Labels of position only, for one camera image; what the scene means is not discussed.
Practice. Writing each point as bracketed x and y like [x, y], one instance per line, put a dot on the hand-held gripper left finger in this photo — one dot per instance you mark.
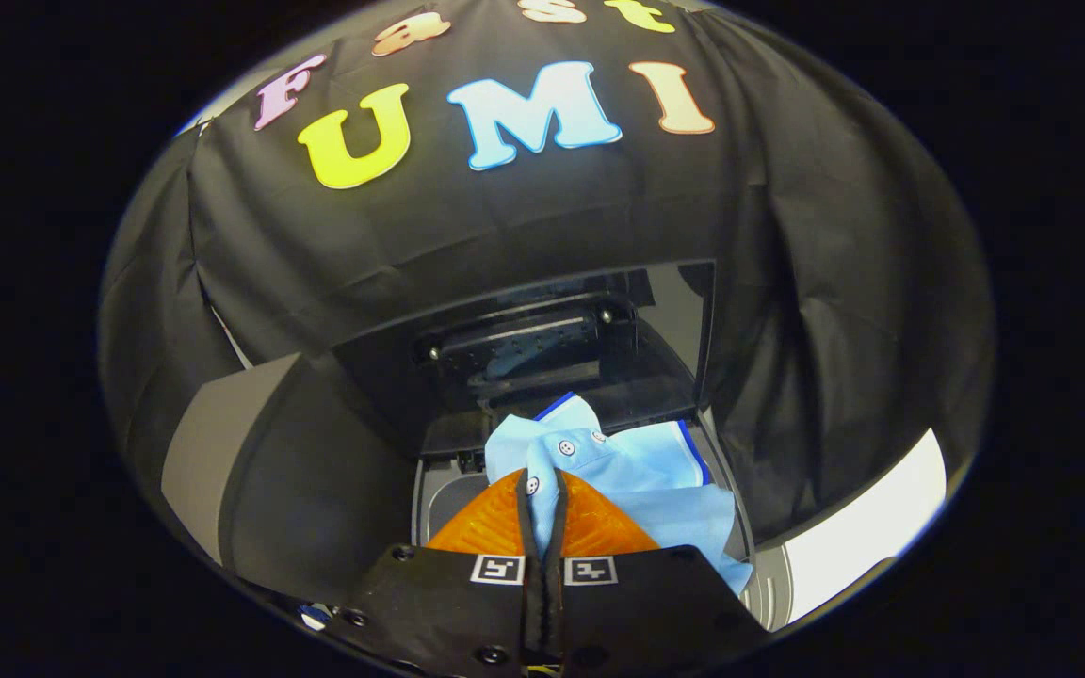
[439, 612]

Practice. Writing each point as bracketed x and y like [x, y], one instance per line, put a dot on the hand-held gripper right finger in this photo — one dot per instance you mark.
[646, 612]

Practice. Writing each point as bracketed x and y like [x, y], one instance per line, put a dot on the grey washing machine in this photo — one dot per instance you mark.
[439, 490]

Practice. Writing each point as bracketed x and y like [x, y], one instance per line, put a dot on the light blue polo shirt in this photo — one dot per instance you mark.
[646, 471]

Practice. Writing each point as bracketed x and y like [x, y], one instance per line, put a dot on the grey cabinet with dark top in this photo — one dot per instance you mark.
[316, 490]

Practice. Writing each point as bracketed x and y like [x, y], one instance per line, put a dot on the white flat board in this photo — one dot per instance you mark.
[863, 537]

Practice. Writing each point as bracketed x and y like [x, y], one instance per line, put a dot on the black backdrop cloth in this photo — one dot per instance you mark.
[505, 226]

